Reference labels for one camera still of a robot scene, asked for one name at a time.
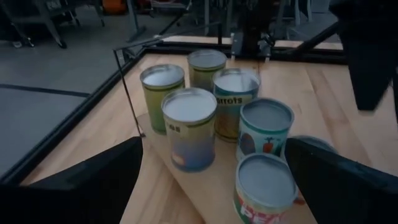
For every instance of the orange object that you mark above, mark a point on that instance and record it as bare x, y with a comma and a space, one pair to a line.
113, 4

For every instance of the green dotted pea soup can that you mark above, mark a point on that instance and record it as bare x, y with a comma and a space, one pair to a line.
264, 186

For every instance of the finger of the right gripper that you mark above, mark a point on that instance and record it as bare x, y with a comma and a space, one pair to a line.
396, 99
370, 77

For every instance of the white teal mixed vegetable can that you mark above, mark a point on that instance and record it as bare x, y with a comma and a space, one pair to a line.
261, 130

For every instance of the teal orange carrots can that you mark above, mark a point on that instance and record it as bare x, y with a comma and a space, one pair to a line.
230, 118

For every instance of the wooden shelf with black frame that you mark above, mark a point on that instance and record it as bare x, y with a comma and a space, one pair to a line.
217, 186

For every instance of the grey rolling desk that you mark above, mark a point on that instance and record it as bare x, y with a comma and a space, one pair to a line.
46, 18

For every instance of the yellow corn can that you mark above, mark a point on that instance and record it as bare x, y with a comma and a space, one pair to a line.
161, 102

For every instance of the yellow blue peas can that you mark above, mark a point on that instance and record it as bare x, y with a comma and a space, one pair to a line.
189, 140

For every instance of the white diced tomato can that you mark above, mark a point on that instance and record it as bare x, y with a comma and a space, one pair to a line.
205, 62

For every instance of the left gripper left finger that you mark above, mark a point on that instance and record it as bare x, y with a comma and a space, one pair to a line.
77, 199

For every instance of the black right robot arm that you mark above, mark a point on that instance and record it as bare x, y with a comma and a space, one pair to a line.
252, 25

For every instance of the black aluminium table frame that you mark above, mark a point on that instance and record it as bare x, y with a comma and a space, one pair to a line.
77, 112

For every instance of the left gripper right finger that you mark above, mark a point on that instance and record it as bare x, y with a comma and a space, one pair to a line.
348, 196

